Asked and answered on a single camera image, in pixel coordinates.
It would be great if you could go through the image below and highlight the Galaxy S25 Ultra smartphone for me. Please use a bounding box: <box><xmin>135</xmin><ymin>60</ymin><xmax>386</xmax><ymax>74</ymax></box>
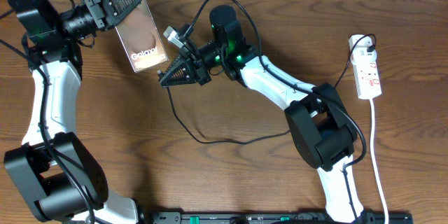
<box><xmin>115</xmin><ymin>0</ymin><xmax>169</xmax><ymax>73</ymax></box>

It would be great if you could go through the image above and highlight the black charging cable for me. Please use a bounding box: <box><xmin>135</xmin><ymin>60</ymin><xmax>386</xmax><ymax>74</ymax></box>
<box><xmin>156</xmin><ymin>34</ymin><xmax>377</xmax><ymax>146</ymax></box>

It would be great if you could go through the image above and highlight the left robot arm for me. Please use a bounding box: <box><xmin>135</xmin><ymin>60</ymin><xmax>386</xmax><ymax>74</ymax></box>
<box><xmin>3</xmin><ymin>0</ymin><xmax>145</xmax><ymax>223</ymax></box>

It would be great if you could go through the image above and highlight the white power strip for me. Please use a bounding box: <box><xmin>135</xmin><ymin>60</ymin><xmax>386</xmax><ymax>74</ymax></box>
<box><xmin>349</xmin><ymin>34</ymin><xmax>382</xmax><ymax>100</ymax></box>

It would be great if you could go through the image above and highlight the white power strip cord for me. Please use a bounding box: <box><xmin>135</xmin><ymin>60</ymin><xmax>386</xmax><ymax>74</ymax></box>
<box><xmin>368</xmin><ymin>98</ymin><xmax>390</xmax><ymax>224</ymax></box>

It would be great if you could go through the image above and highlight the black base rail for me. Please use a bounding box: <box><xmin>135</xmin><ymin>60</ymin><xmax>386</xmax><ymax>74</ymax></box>
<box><xmin>148</xmin><ymin>211</ymin><xmax>414</xmax><ymax>224</ymax></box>

